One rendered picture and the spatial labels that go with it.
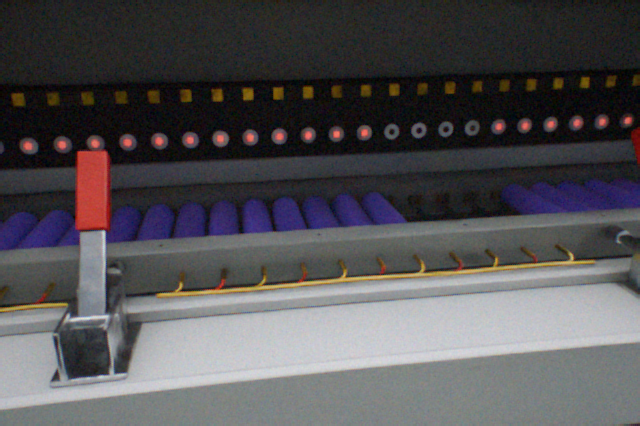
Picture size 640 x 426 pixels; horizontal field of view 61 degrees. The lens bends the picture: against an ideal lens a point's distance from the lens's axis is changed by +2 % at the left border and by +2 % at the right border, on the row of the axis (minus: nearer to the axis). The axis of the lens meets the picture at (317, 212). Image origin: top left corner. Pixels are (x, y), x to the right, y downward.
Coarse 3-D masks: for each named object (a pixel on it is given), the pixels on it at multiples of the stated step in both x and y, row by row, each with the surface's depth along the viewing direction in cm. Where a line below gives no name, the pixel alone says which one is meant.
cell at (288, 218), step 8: (280, 200) 36; (288, 200) 36; (272, 208) 36; (280, 208) 34; (288, 208) 34; (296, 208) 35; (272, 216) 36; (280, 216) 33; (288, 216) 33; (296, 216) 33; (280, 224) 32; (288, 224) 31; (296, 224) 31; (304, 224) 32
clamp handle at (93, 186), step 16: (80, 160) 23; (96, 160) 23; (80, 176) 23; (96, 176) 23; (80, 192) 23; (96, 192) 23; (80, 208) 23; (96, 208) 23; (80, 224) 23; (96, 224) 23; (80, 240) 23; (96, 240) 23; (80, 256) 22; (96, 256) 22; (80, 272) 22; (96, 272) 22; (80, 288) 22; (96, 288) 22; (80, 304) 22; (96, 304) 22
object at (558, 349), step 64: (0, 192) 36; (192, 320) 25; (256, 320) 25; (320, 320) 25; (384, 320) 25; (448, 320) 25; (512, 320) 25; (576, 320) 25; (0, 384) 21; (128, 384) 21; (192, 384) 21; (256, 384) 21; (320, 384) 22; (384, 384) 22; (448, 384) 23; (512, 384) 23; (576, 384) 24
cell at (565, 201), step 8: (536, 184) 39; (544, 184) 38; (536, 192) 38; (544, 192) 37; (552, 192) 37; (560, 192) 37; (552, 200) 36; (560, 200) 36; (568, 200) 35; (576, 200) 35; (568, 208) 35; (576, 208) 34; (584, 208) 34; (592, 208) 33
